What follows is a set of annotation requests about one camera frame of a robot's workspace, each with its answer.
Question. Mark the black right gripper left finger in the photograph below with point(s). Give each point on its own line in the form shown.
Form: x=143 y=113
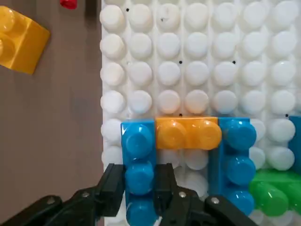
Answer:
x=70 y=207

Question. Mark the green toy block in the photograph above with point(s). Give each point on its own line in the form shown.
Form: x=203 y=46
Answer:
x=272 y=195

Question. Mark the white pen with red cap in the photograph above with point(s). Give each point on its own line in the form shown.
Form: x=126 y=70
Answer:
x=68 y=3

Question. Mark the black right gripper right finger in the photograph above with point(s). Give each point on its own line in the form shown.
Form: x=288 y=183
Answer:
x=200 y=209

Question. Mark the yellow two-stud block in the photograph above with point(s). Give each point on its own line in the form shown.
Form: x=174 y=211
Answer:
x=188 y=135
x=21 y=40

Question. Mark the white studded baseplate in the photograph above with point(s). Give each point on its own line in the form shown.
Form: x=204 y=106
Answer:
x=188 y=58

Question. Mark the blue three-stud block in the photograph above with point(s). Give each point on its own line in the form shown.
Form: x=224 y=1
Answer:
x=237 y=162
x=138 y=150
x=295 y=136

